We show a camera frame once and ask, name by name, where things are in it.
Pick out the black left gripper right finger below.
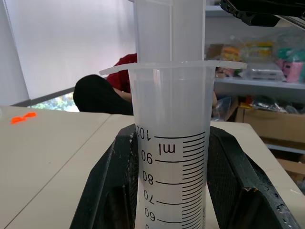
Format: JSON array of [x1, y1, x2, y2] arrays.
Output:
[[206, 125, 303, 229]]

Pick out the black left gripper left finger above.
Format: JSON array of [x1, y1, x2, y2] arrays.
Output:
[[70, 124, 139, 229]]

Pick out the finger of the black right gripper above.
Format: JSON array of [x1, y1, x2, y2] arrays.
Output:
[[219, 0, 305, 27]]

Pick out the translucent plastic 100 ml syringe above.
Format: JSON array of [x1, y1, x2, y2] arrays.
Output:
[[99, 0, 247, 229]]

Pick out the yellow orange toy pack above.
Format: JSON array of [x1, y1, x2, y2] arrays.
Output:
[[221, 46, 241, 62]]

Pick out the green packaged item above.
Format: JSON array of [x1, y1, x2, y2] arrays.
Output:
[[277, 47, 305, 63]]

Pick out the small brown cardboard box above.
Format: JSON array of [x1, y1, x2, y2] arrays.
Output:
[[276, 157, 305, 183]]

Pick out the clear plastic storage box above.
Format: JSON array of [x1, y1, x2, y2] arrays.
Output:
[[240, 62, 287, 82]]

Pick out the pink packaged item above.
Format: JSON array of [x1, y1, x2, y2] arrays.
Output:
[[275, 59, 305, 83]]

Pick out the white metal storage shelf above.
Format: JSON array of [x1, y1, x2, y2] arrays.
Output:
[[204, 0, 305, 156]]

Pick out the large brown cardboard box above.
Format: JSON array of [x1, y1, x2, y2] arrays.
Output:
[[234, 104, 305, 144]]

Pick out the person in red shirt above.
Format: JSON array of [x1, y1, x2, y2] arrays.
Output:
[[73, 52, 218, 116]]

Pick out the orange mark on table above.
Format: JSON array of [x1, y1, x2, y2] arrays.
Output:
[[10, 112, 38, 125]]

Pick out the white roller blind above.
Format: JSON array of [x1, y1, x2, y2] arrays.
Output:
[[0, 0, 139, 106]]

